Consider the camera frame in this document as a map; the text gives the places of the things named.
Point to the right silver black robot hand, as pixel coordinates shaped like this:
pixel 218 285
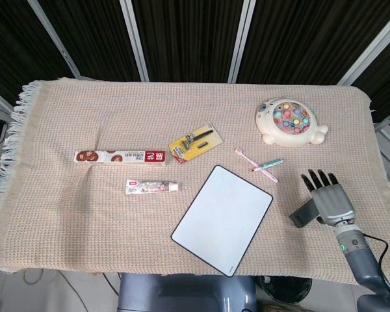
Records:
pixel 333 203

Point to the black board eraser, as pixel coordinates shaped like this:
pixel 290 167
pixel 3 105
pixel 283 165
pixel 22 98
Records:
pixel 302 216

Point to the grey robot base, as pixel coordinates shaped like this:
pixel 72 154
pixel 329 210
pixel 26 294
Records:
pixel 182 295

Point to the white board with black frame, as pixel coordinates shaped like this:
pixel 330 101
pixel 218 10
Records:
pixel 221 214

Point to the green capped marker pen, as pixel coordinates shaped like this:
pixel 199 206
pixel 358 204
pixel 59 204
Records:
pixel 273 162

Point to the beige waffle tablecloth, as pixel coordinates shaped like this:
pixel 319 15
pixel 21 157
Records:
pixel 84 211

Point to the black round object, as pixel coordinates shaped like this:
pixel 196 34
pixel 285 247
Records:
pixel 289 287

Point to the cream fishing game toy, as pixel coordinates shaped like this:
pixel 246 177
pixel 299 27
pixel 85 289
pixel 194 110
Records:
pixel 269 130

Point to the pink toothbrush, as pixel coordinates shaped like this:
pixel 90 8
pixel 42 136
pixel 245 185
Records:
pixel 243 156

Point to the long white toothpaste box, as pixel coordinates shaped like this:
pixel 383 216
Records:
pixel 117 157

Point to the floral toothpaste tube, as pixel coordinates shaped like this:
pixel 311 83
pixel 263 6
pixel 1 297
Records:
pixel 149 187

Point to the yellow razor blister pack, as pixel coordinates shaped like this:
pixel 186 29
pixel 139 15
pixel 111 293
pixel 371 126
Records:
pixel 178 147

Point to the aluminium partition post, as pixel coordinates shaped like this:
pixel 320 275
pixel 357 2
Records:
pixel 245 40
pixel 377 50
pixel 57 42
pixel 135 40

